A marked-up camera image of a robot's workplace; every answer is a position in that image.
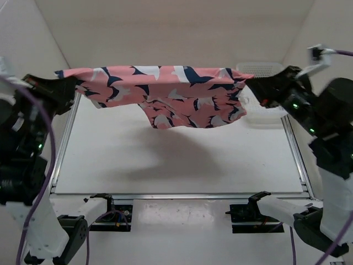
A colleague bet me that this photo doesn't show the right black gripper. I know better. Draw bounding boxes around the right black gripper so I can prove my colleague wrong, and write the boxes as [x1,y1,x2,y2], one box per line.
[245,65,327,137]

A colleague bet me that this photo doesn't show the white plastic mesh basket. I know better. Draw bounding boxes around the white plastic mesh basket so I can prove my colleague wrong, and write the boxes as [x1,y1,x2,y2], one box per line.
[236,62,287,126]

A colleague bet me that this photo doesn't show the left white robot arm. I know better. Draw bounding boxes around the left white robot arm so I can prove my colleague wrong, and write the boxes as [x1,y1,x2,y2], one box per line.
[1,60,116,264]

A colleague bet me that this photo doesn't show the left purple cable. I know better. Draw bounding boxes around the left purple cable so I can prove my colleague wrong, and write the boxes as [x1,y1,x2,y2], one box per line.
[0,76,130,265]

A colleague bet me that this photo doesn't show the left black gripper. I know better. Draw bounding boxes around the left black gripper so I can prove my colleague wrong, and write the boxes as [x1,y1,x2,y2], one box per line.
[13,73,77,153]

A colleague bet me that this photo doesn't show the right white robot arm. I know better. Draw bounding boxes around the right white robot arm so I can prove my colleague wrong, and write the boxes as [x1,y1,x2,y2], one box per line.
[246,44,352,257]

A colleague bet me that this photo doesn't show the aluminium front rail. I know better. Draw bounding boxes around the aluminium front rail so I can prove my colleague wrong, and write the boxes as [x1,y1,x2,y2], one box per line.
[49,192,315,201]

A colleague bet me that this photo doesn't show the pink shark print shorts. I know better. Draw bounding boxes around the pink shark print shorts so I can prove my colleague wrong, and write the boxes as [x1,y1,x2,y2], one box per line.
[55,66,252,130]

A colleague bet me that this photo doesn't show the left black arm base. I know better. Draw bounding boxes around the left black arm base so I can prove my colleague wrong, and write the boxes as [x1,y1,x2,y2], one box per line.
[90,204,133,232]

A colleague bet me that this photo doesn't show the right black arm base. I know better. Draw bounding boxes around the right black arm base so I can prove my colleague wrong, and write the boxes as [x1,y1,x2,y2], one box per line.
[225,204,284,234]

